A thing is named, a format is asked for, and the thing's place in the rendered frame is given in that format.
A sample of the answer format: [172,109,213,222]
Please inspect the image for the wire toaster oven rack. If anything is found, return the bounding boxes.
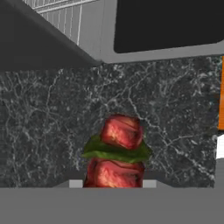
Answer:
[22,0,99,46]

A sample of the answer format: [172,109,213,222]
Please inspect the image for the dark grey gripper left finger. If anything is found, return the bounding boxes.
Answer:
[57,171,86,188]

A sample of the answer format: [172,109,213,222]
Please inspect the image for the red green kebab skewer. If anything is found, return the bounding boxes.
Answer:
[80,114,153,188]

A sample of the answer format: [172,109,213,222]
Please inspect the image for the toaster oven door, black glass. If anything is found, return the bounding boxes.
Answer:
[100,0,224,65]

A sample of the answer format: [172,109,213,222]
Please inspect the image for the grey toaster oven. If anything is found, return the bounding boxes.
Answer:
[0,0,118,72]

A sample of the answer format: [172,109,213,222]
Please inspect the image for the orange box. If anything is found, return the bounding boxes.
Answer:
[218,56,224,131]

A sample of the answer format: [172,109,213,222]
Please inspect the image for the white block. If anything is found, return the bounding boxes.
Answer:
[215,135,224,160]

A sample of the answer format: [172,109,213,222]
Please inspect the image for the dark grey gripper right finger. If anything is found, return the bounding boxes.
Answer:
[142,171,171,188]

